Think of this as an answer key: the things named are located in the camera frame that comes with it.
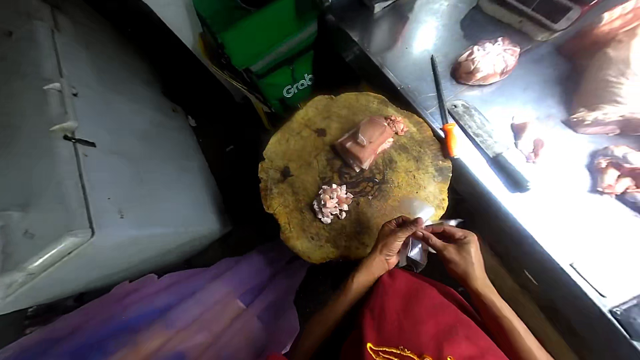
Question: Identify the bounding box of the person's left forearm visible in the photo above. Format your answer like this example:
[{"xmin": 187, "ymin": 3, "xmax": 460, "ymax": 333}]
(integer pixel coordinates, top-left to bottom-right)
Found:
[{"xmin": 288, "ymin": 253, "xmax": 390, "ymax": 360}]

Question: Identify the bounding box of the person's left hand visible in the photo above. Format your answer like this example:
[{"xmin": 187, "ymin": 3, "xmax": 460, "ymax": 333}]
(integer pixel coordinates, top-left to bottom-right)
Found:
[{"xmin": 372, "ymin": 215, "xmax": 425, "ymax": 271}]

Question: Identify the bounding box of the grey weighing scale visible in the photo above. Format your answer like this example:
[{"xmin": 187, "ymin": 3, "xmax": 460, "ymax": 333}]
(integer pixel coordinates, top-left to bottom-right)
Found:
[{"xmin": 478, "ymin": 0, "xmax": 583, "ymax": 41}]

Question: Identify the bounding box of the pile of diced meat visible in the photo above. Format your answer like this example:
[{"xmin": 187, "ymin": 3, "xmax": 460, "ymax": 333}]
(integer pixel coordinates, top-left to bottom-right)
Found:
[{"xmin": 313, "ymin": 183, "xmax": 354, "ymax": 225}]

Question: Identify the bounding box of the green delivery bag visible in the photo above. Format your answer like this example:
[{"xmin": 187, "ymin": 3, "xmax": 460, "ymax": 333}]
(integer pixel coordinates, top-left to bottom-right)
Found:
[{"xmin": 192, "ymin": 0, "xmax": 319, "ymax": 116}]

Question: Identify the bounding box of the round wooden chopping block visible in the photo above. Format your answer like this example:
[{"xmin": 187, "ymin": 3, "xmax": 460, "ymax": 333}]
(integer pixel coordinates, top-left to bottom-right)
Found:
[{"xmin": 258, "ymin": 92, "xmax": 453, "ymax": 264}]

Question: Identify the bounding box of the clear plastic bag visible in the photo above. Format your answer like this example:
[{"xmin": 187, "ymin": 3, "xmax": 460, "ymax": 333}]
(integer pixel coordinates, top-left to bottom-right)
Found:
[{"xmin": 398, "ymin": 198, "xmax": 464, "ymax": 273}]

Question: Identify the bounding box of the sharpening steel with orange handle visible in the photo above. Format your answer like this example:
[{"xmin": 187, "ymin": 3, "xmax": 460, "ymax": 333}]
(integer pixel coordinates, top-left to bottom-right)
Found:
[{"xmin": 430, "ymin": 54, "xmax": 458, "ymax": 159}]

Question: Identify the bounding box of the person's body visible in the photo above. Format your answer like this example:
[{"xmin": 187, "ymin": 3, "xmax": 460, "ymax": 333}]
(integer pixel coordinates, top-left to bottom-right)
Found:
[{"xmin": 341, "ymin": 268, "xmax": 510, "ymax": 360}]

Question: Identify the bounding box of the person's right hand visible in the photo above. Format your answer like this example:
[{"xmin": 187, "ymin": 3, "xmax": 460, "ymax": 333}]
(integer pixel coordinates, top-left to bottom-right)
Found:
[{"xmin": 416, "ymin": 223, "xmax": 487, "ymax": 290}]

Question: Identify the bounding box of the large bag of meat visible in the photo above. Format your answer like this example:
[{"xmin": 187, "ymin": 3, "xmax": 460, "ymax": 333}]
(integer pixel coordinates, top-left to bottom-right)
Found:
[{"xmin": 561, "ymin": 1, "xmax": 640, "ymax": 136}]

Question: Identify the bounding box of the small piece of meat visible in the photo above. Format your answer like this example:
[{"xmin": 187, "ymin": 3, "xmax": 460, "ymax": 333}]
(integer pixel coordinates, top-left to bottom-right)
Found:
[{"xmin": 511, "ymin": 117, "xmax": 546, "ymax": 164}]

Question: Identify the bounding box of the black object with grey edge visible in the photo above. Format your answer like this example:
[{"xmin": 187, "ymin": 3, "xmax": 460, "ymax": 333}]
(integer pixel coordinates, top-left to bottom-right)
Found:
[{"xmin": 609, "ymin": 294, "xmax": 640, "ymax": 344}]

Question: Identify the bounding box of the bagged round meat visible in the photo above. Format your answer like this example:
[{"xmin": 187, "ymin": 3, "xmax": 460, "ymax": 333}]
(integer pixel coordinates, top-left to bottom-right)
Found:
[{"xmin": 451, "ymin": 37, "xmax": 521, "ymax": 86}]

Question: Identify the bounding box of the small minced meat clump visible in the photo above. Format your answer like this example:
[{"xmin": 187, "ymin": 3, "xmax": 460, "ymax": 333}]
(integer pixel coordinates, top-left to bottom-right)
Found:
[{"xmin": 384, "ymin": 115, "xmax": 408, "ymax": 136}]

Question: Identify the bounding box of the large grey chest box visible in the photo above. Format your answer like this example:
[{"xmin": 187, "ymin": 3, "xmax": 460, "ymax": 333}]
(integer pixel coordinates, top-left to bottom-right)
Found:
[{"xmin": 0, "ymin": 0, "xmax": 233, "ymax": 316}]

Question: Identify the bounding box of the reddish meat chunk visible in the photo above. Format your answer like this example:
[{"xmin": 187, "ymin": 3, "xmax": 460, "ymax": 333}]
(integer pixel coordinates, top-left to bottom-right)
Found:
[{"xmin": 588, "ymin": 145, "xmax": 640, "ymax": 198}]

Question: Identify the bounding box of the bagged pink meat block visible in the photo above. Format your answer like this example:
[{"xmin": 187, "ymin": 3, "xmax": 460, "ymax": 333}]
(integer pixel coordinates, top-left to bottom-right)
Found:
[{"xmin": 334, "ymin": 116, "xmax": 396, "ymax": 173}]

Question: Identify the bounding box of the metal table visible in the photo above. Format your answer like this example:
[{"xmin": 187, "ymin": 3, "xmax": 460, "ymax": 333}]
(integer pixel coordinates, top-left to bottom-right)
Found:
[{"xmin": 325, "ymin": 0, "xmax": 640, "ymax": 360}]

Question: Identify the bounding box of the cleaver with black handle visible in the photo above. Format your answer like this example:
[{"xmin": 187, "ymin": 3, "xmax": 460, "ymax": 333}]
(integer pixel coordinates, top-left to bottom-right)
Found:
[{"xmin": 447, "ymin": 99, "xmax": 531, "ymax": 194}]

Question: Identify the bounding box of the person's right forearm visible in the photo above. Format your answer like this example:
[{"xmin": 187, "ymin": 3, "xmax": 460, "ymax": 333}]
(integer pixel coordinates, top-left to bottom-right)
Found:
[{"xmin": 467, "ymin": 276, "xmax": 555, "ymax": 360}]

